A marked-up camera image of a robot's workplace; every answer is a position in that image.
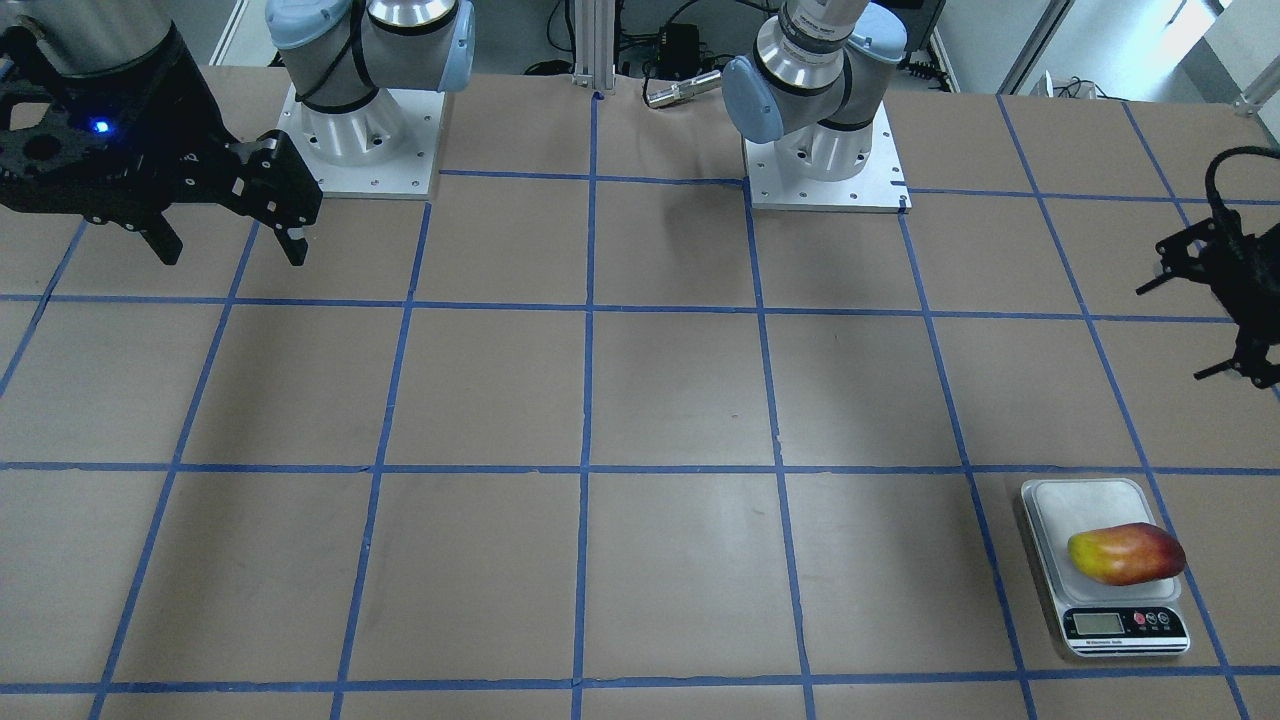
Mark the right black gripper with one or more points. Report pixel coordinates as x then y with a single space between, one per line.
182 118

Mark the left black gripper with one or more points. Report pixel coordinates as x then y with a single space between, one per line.
1256 284

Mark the red yellow mango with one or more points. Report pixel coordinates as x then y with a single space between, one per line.
1128 554

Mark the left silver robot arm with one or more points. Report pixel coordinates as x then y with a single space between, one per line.
819 69

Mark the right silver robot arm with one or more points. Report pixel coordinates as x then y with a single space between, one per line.
338 53

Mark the silver digital kitchen scale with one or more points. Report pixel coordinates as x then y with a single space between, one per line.
1093 619

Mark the black power adapter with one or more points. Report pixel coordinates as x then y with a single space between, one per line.
678 45

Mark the silver cylindrical connector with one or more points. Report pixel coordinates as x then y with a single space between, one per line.
681 91

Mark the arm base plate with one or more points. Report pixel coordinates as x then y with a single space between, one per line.
386 150
870 185

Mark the aluminium frame post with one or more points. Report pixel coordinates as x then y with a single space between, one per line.
594 39

